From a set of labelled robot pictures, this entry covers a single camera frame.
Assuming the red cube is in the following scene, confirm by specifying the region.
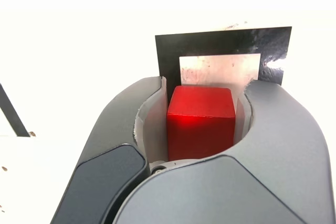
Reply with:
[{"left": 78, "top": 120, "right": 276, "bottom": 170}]
[{"left": 166, "top": 85, "right": 236, "bottom": 162}]

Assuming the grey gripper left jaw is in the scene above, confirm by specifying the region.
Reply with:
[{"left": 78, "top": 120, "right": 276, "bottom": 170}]
[{"left": 51, "top": 76, "right": 169, "bottom": 224}]

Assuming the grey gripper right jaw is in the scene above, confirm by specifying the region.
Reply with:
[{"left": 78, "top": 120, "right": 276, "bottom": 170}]
[{"left": 109, "top": 79, "right": 330, "bottom": 224}]

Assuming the black tape strip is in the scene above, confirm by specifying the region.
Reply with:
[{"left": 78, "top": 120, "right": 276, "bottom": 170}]
[{"left": 0, "top": 83, "right": 31, "bottom": 137}]

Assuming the black tape square outline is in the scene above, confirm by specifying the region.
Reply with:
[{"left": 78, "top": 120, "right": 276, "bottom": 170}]
[{"left": 154, "top": 26, "right": 292, "bottom": 109}]

